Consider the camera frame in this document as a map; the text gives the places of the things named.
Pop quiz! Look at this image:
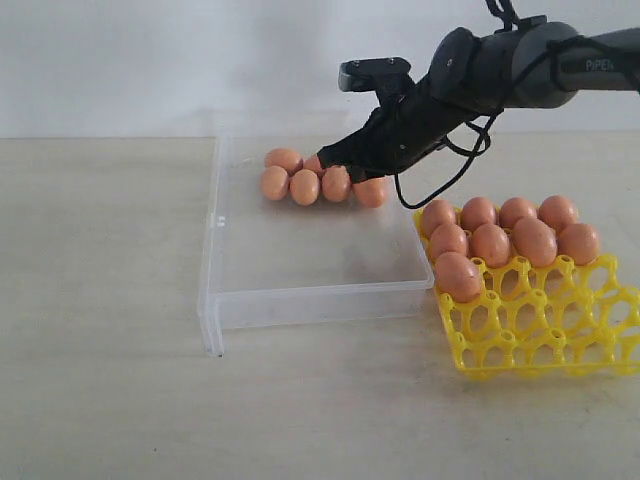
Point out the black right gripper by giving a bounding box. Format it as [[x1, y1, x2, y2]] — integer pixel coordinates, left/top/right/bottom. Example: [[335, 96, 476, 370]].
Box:
[[316, 94, 481, 185]]

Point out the clear plastic storage box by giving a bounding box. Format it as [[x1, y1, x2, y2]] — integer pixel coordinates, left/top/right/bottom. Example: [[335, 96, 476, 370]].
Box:
[[197, 136, 434, 356]]

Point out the yellow plastic egg tray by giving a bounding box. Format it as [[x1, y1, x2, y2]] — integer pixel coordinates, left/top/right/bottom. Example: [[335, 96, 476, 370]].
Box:
[[412, 202, 640, 383]]

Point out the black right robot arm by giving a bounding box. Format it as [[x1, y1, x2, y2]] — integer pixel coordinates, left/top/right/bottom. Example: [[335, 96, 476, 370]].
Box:
[[317, 16, 639, 183]]

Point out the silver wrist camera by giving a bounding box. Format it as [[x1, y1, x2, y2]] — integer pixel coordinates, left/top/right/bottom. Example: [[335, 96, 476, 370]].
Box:
[[337, 57, 411, 92]]

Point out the black camera cable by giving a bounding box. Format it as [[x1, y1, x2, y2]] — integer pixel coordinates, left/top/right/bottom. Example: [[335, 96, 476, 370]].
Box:
[[393, 0, 640, 210]]

